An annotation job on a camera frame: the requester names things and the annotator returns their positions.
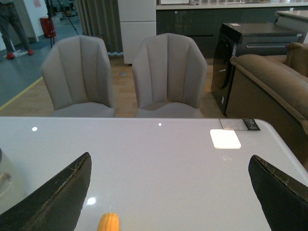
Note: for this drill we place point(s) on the beige upholstered chair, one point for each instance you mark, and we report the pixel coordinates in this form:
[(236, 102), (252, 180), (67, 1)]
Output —
[(169, 73), (78, 76)]

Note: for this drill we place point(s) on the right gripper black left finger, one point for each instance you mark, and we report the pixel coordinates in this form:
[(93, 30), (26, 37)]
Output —
[(56, 205)]

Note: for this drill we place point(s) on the white refrigerator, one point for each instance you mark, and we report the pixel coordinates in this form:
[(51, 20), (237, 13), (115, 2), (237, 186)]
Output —
[(137, 22)]

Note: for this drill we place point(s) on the brown fabric sofa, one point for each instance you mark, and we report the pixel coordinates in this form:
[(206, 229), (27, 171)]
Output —
[(275, 90)]

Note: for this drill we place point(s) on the left beige upholstered chair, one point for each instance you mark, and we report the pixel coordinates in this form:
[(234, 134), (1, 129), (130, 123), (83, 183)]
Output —
[(78, 76)]

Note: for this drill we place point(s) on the black washing machine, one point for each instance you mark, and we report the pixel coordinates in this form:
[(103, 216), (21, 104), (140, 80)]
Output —
[(245, 41)]

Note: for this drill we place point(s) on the red trash bin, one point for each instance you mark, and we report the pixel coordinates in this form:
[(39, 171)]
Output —
[(47, 27)]

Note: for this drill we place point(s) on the person in grey clothes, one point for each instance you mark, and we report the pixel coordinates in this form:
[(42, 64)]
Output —
[(9, 16)]

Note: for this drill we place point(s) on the black camera tripod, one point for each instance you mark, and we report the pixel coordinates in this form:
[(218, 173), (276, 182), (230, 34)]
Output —
[(63, 20)]

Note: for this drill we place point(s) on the right beige upholstered chair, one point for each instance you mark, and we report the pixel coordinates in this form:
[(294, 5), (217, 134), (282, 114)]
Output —
[(169, 73)]

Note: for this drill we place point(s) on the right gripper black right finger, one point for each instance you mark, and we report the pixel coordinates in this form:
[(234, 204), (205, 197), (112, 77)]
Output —
[(283, 199)]

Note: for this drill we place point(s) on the yellow corn cob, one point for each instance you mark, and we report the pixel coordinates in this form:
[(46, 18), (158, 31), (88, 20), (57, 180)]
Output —
[(109, 222)]

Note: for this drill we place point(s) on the grey curtain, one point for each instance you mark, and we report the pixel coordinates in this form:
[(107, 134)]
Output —
[(100, 18)]

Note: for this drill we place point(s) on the dark grey kitchen counter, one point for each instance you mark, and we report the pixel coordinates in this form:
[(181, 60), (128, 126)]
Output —
[(202, 22)]

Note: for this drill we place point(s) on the table corner label sticker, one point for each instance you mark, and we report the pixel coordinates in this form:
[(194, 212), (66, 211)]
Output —
[(239, 124)]

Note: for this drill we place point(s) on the cream steel cooking pot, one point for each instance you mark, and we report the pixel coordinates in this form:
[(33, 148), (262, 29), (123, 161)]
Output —
[(12, 185)]

